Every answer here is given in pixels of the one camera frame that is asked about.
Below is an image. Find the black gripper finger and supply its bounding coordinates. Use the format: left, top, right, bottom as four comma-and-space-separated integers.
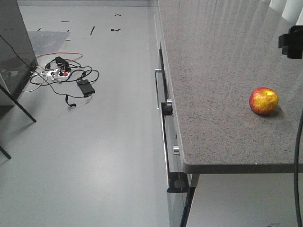
278, 26, 303, 59

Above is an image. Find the red yellow apple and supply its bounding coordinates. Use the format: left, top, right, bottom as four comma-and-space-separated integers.
249, 87, 279, 115

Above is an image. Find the grey stone kitchen counter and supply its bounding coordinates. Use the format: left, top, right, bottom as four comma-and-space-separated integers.
159, 0, 303, 174

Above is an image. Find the silver oven knob upper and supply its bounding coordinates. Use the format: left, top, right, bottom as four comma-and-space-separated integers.
166, 99, 172, 107

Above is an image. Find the silver oven knob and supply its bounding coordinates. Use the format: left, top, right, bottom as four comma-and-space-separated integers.
172, 146, 180, 155
166, 99, 172, 107

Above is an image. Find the silver oven knob lower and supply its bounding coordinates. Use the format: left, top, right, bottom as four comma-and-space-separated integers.
172, 146, 180, 155

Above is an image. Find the black oven front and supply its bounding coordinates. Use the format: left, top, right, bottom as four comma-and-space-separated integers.
157, 47, 195, 227

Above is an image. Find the black laptop power brick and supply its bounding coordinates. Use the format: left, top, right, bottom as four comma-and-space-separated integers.
77, 79, 95, 97

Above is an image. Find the white power strip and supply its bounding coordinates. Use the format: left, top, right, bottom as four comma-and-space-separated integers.
46, 69, 71, 82

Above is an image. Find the small black power adapter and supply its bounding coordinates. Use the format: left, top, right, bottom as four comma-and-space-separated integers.
55, 56, 68, 65

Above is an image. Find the dark grey panel cabinet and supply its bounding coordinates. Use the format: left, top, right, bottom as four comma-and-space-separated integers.
0, 0, 37, 106

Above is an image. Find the silver drawer handle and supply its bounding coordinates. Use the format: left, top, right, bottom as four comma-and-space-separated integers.
154, 69, 162, 109

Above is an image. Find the orange cable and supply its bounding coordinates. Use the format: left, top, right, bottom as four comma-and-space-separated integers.
36, 52, 84, 62

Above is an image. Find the black tangled cable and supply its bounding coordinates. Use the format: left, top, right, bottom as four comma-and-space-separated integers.
30, 57, 100, 108

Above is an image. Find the white cable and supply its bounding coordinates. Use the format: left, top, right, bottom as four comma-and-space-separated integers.
22, 68, 59, 93

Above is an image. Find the black chair leg frame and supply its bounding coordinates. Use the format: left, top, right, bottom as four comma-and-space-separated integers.
0, 85, 36, 160

